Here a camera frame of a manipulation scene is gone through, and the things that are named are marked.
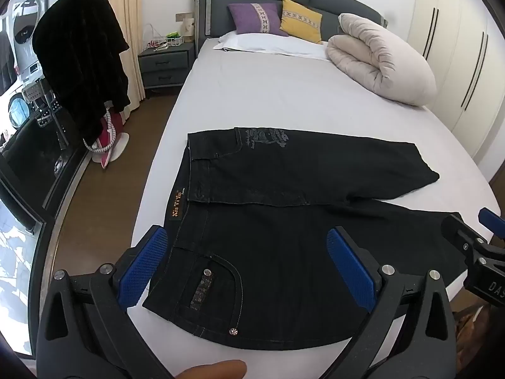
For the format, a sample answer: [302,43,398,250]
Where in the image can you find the white wire basket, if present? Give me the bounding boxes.
[147,24,185,51]

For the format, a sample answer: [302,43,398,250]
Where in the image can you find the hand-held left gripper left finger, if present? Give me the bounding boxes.
[37,224,174,379]

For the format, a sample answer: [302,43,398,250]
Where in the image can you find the white washing machine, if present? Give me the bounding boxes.
[0,0,52,99]

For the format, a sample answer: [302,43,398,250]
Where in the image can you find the folded beige duvet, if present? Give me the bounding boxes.
[327,13,438,106]

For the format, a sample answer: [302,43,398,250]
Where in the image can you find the person's left hand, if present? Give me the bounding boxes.
[174,359,247,379]

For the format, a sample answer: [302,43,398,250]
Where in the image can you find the black denim pants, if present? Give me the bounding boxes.
[142,127,466,351]

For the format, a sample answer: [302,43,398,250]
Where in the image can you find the white pillow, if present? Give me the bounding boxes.
[213,33,331,61]

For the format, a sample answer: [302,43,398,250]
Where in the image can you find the black hanging garment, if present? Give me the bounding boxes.
[32,0,131,147]

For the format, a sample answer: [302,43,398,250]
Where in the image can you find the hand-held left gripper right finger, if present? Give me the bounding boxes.
[325,226,458,379]

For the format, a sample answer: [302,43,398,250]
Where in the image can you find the white box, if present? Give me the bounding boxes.
[182,18,197,44]

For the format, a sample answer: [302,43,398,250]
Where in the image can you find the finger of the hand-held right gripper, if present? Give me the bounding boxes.
[441,213,490,263]
[478,207,505,239]

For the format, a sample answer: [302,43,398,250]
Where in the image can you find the cream wardrobe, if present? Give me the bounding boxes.
[406,0,505,170]

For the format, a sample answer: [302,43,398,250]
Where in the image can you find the bed with grey headboard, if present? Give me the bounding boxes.
[130,0,502,366]

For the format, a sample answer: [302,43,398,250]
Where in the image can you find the purple cushion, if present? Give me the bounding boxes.
[228,3,290,38]

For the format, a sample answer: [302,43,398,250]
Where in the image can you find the grey nightstand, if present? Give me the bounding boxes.
[138,43,197,89]

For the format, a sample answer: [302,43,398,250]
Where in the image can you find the yellow cushion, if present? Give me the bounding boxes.
[279,0,323,44]

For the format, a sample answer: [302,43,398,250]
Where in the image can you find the pink steam iron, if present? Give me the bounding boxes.
[83,110,131,171]

